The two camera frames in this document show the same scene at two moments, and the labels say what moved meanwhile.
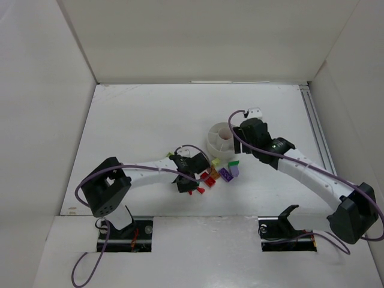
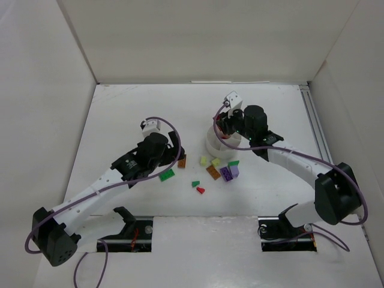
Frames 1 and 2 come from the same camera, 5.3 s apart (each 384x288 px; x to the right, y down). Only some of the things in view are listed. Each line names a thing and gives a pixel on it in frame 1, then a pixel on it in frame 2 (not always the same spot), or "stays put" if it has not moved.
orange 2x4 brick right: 214,173 stays put
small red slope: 201,190 stays put
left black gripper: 186,183 → 171,150
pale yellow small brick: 216,162 stays put
